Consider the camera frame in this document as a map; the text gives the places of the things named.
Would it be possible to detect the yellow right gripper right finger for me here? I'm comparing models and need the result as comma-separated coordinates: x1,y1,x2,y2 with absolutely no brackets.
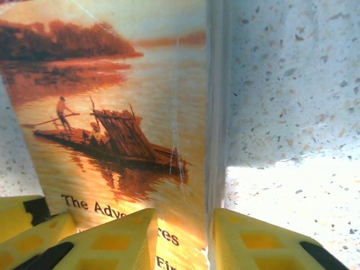
209,208,351,270

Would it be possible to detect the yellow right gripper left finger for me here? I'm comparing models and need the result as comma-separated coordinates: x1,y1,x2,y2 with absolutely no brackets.
12,207,159,270

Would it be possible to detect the orange raft cover book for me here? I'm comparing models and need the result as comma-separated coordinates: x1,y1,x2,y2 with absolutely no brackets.
0,0,230,270

